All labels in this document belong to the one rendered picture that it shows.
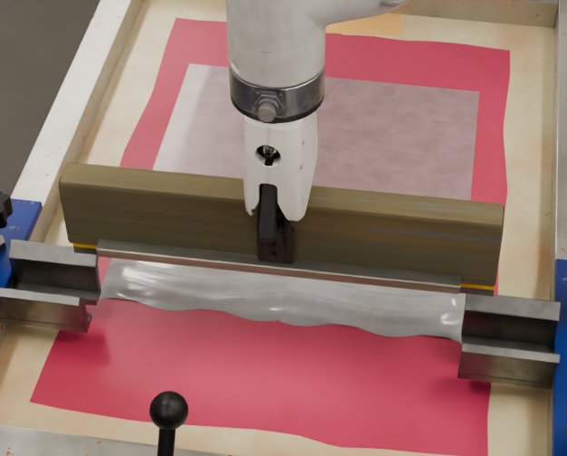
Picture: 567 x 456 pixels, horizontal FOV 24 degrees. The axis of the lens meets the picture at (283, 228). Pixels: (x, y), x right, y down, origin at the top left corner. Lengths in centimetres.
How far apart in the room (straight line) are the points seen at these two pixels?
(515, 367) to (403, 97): 45
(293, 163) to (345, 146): 42
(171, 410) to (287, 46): 28
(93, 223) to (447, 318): 35
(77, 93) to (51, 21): 188
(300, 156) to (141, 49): 59
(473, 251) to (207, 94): 50
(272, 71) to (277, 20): 5
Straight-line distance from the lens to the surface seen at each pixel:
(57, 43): 327
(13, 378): 124
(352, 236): 112
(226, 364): 123
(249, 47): 98
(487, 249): 112
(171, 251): 116
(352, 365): 123
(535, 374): 118
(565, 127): 145
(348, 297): 128
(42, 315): 123
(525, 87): 155
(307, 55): 99
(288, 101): 101
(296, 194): 105
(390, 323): 126
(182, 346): 124
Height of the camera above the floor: 189
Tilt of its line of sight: 44 degrees down
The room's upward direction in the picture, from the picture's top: straight up
